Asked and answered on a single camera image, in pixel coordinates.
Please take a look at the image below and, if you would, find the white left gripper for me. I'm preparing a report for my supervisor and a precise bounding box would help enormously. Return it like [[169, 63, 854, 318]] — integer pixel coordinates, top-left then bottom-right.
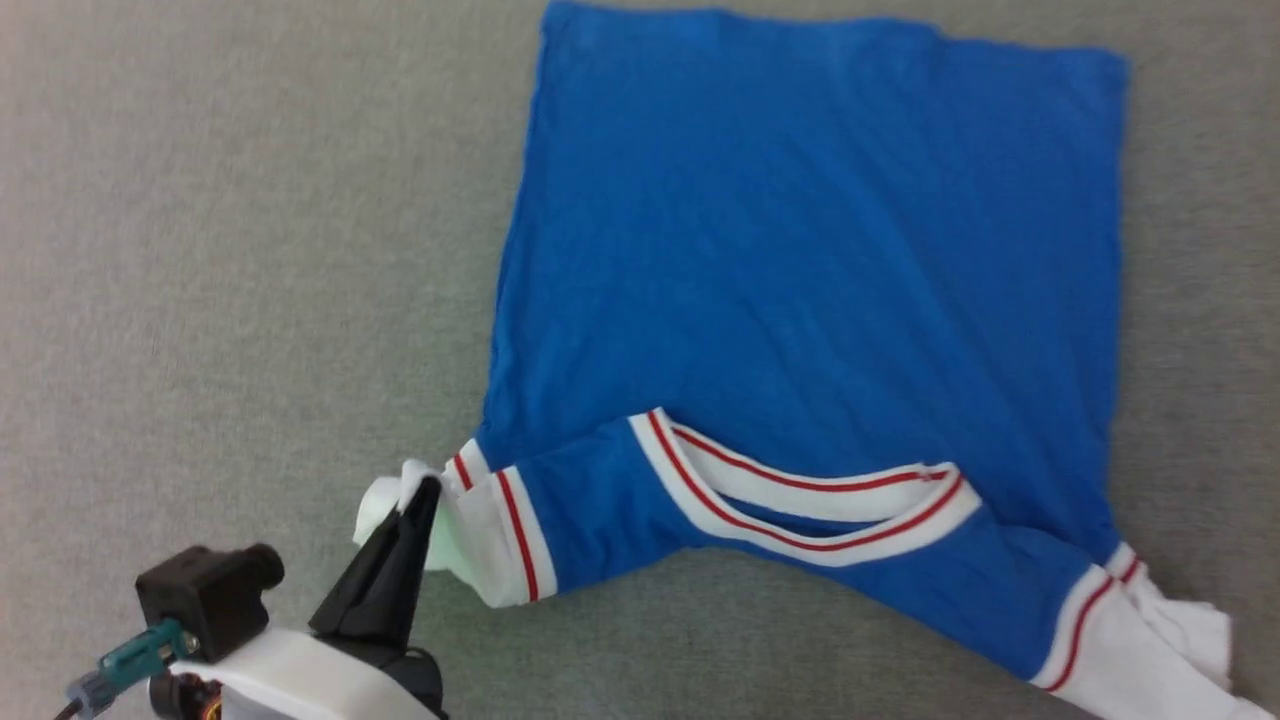
[[168, 476, 447, 720]]

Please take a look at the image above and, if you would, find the grey fabric sofa cushion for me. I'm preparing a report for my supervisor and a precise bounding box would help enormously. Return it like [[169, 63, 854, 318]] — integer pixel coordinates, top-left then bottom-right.
[[0, 0, 1280, 720]]

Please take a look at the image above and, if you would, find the thin black cable teal plug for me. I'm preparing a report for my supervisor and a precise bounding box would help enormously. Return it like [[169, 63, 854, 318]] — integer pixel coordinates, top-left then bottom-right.
[[55, 618, 201, 720]]

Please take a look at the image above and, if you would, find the blue shirt white red trim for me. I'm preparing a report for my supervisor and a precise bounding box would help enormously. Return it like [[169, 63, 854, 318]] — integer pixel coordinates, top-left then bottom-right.
[[352, 0, 1276, 720]]

